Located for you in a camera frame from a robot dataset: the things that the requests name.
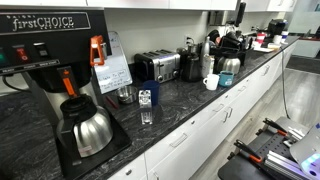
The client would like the dark blue cup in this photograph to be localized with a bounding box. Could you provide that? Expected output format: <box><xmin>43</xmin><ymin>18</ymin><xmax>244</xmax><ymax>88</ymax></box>
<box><xmin>142</xmin><ymin>79</ymin><xmax>161</xmax><ymax>107</ymax></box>

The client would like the clear glass tumbler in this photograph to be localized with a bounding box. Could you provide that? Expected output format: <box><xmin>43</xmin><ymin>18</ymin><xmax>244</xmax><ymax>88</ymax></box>
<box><xmin>138</xmin><ymin>88</ymin><xmax>154</xmax><ymax>126</ymax></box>

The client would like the steel black toaster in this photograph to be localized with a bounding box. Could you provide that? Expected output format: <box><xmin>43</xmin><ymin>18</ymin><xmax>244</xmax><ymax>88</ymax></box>
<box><xmin>133</xmin><ymin>48</ymin><xmax>182</xmax><ymax>84</ymax></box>

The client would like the small steel bowl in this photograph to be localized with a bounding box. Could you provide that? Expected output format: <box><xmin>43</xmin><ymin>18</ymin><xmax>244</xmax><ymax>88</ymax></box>
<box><xmin>115</xmin><ymin>85</ymin><xmax>139</xmax><ymax>105</ymax></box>

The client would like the black kettle jug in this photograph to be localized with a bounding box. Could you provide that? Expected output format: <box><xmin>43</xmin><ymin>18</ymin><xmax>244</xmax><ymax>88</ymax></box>
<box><xmin>179</xmin><ymin>50</ymin><xmax>203</xmax><ymax>84</ymax></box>

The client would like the red marker pen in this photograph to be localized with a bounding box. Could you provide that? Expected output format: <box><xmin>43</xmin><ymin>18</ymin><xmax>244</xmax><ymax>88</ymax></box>
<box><xmin>105</xmin><ymin>94</ymin><xmax>120</xmax><ymax>110</ymax></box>

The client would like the white laminated sign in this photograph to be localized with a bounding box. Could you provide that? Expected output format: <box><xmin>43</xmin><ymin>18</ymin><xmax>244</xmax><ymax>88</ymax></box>
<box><xmin>92</xmin><ymin>31</ymin><xmax>134</xmax><ymax>95</ymax></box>

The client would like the white drawer front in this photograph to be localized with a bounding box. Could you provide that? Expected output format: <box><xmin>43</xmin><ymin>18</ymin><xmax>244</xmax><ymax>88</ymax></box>
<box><xmin>106</xmin><ymin>152</ymin><xmax>149</xmax><ymax>180</ymax></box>
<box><xmin>143</xmin><ymin>114</ymin><xmax>201</xmax><ymax>173</ymax></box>
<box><xmin>197</xmin><ymin>87</ymin><xmax>236</xmax><ymax>135</ymax></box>
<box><xmin>232</xmin><ymin>74</ymin><xmax>258</xmax><ymax>108</ymax></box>

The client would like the white mug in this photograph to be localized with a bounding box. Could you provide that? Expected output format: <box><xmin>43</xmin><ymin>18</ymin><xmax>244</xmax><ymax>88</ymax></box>
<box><xmin>202</xmin><ymin>73</ymin><xmax>221</xmax><ymax>92</ymax></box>

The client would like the steel cup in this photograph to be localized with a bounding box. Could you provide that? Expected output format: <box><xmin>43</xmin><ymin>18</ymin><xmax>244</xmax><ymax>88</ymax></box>
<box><xmin>186</xmin><ymin>42</ymin><xmax>199</xmax><ymax>55</ymax></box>

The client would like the white drink carton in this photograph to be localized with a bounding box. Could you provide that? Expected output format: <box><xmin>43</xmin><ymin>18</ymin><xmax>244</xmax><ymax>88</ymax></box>
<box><xmin>201</xmin><ymin>54</ymin><xmax>216</xmax><ymax>80</ymax></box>

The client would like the steel water bottle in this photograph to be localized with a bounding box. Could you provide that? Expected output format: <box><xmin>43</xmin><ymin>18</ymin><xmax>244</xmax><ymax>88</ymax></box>
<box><xmin>200</xmin><ymin>35</ymin><xmax>212</xmax><ymax>60</ymax></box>

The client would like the steel thermal coffee carafe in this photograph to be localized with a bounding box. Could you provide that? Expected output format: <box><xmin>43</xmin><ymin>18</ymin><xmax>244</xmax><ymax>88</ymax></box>
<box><xmin>55</xmin><ymin>93</ymin><xmax>115</xmax><ymax>160</ymax></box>
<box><xmin>215</xmin><ymin>53</ymin><xmax>242</xmax><ymax>75</ymax></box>

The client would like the black orange bar clamp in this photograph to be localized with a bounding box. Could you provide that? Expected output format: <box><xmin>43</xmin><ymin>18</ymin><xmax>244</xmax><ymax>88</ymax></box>
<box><xmin>261</xmin><ymin>117</ymin><xmax>289</xmax><ymax>138</ymax></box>
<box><xmin>232</xmin><ymin>138</ymin><xmax>265</xmax><ymax>165</ymax></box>

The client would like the white paper stack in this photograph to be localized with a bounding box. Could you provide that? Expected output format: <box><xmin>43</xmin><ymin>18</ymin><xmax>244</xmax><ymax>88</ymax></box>
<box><xmin>252</xmin><ymin>45</ymin><xmax>275</xmax><ymax>54</ymax></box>

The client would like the black mounted device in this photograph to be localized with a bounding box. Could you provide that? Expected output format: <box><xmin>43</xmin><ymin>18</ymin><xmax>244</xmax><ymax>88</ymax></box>
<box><xmin>234</xmin><ymin>1</ymin><xmax>248</xmax><ymax>29</ymax></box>

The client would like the red cup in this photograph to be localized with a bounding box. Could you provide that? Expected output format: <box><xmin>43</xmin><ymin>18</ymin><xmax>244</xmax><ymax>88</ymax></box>
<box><xmin>256</xmin><ymin>32</ymin><xmax>267</xmax><ymax>43</ymax></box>

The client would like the black robot table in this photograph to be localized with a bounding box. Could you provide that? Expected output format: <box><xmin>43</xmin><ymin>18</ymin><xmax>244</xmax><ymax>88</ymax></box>
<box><xmin>217</xmin><ymin>115</ymin><xmax>313</xmax><ymax>180</ymax></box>

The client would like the black commercial coffee brewer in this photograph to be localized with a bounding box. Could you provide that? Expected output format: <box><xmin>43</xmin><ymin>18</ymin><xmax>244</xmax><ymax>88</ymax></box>
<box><xmin>0</xmin><ymin>8</ymin><xmax>133</xmax><ymax>180</ymax></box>

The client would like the white paper cup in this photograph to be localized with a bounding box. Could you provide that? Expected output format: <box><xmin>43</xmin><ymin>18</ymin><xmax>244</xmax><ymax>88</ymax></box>
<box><xmin>272</xmin><ymin>34</ymin><xmax>283</xmax><ymax>45</ymax></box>

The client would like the black pod coffee maker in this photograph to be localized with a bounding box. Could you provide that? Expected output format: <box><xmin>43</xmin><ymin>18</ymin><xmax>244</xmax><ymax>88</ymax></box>
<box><xmin>266</xmin><ymin>18</ymin><xmax>289</xmax><ymax>39</ymax></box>

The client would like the aluminium extrusion bar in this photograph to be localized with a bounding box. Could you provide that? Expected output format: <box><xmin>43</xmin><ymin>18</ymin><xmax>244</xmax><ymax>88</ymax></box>
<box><xmin>286</xmin><ymin>125</ymin><xmax>306</xmax><ymax>141</ymax></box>
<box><xmin>264</xmin><ymin>149</ymin><xmax>313</xmax><ymax>180</ymax></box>

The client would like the white wall outlet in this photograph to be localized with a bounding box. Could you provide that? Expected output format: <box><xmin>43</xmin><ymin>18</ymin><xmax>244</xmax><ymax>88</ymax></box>
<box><xmin>183</xmin><ymin>34</ymin><xmax>195</xmax><ymax>46</ymax></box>

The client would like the black hanging cable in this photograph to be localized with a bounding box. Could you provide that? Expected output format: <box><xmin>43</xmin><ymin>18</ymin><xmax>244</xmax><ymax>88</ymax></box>
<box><xmin>280</xmin><ymin>49</ymin><xmax>292</xmax><ymax>121</ymax></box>

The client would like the black brewer power cable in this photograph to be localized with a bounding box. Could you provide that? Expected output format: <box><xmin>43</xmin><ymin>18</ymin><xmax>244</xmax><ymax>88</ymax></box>
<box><xmin>1</xmin><ymin>74</ymin><xmax>33</xmax><ymax>94</ymax></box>

